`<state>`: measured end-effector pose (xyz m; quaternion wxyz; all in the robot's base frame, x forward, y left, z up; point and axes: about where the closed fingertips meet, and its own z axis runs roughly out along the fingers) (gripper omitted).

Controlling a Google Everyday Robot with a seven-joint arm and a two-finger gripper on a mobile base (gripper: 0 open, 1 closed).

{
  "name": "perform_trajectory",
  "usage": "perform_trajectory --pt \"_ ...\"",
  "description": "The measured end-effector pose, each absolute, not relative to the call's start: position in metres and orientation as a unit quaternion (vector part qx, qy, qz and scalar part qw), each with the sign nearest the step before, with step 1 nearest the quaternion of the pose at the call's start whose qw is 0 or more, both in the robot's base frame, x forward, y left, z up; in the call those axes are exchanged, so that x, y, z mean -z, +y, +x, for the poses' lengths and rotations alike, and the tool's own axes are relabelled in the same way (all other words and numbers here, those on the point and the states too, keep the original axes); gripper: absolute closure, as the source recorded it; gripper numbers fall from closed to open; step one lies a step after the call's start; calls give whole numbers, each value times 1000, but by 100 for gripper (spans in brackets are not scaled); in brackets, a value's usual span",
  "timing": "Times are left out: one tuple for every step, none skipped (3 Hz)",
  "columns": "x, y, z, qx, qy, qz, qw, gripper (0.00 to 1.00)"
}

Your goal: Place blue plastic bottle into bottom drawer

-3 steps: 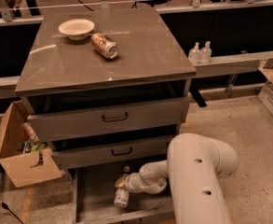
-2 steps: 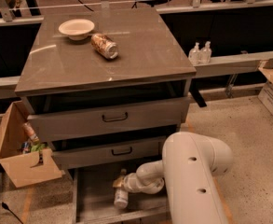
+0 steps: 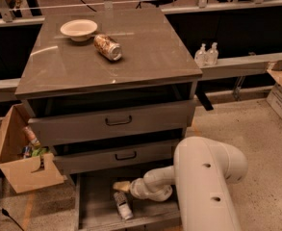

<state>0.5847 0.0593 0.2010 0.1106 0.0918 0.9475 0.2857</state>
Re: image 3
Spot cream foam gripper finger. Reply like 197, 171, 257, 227
113, 181, 131, 193

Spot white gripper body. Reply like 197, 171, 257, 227
129, 178, 172, 202

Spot clear plastic water bottle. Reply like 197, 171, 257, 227
114, 192, 134, 220

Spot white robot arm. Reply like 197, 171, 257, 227
113, 137, 248, 231

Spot grey bottom drawer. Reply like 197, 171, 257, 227
75, 160, 181, 231

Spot grey drawer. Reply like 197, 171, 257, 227
53, 138, 180, 175
29, 100, 194, 145
75, 160, 181, 231

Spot grey middle drawer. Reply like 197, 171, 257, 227
53, 138, 180, 175

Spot grey top drawer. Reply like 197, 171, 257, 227
29, 100, 194, 145

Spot grey drawer cabinet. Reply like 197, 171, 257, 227
14, 7, 203, 178

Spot left clear sanitizer bottle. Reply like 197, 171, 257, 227
194, 43, 206, 67

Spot clear sanitizer bottle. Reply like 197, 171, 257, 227
194, 43, 206, 67
207, 42, 218, 65

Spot right clear sanitizer bottle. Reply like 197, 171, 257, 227
207, 42, 218, 65

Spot snack items in box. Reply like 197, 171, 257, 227
22, 126, 49, 158

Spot brown cardboard box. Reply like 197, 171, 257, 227
0, 104, 64, 193

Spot brown soda can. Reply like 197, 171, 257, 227
93, 34, 122, 61

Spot white paper bowl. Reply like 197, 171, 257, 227
60, 19, 97, 41

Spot black cable on floor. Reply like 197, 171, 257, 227
0, 205, 25, 231

